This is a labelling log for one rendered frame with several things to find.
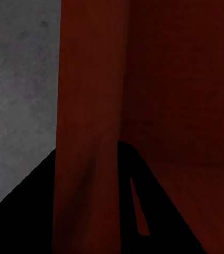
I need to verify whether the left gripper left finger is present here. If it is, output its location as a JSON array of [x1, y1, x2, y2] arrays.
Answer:
[[0, 150, 56, 254]]

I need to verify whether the storage box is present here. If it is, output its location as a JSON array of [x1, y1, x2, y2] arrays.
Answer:
[[51, 0, 224, 254]]

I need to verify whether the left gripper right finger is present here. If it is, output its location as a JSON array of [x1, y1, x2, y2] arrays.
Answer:
[[117, 141, 207, 254]]

